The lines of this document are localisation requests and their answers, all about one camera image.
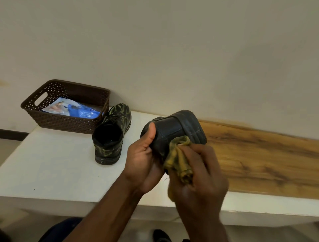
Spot person's left forearm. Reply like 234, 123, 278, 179
63, 174, 145, 242

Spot brown perforated plastic basket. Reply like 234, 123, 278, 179
21, 79, 111, 135

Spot person's left hand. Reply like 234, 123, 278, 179
122, 122, 165, 195

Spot person's dark trousers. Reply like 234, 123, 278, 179
39, 217, 84, 242

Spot person's black worn shoe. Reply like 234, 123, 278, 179
152, 229, 172, 242

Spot person's right hand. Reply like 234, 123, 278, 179
169, 143, 229, 222

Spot wooden board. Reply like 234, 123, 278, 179
199, 120, 319, 200

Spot yellow checked cloth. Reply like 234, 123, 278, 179
163, 135, 194, 202

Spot black leather shoe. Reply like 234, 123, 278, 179
92, 103, 132, 166
140, 109, 207, 163

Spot blue and white plastic packet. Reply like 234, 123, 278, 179
42, 97, 103, 119

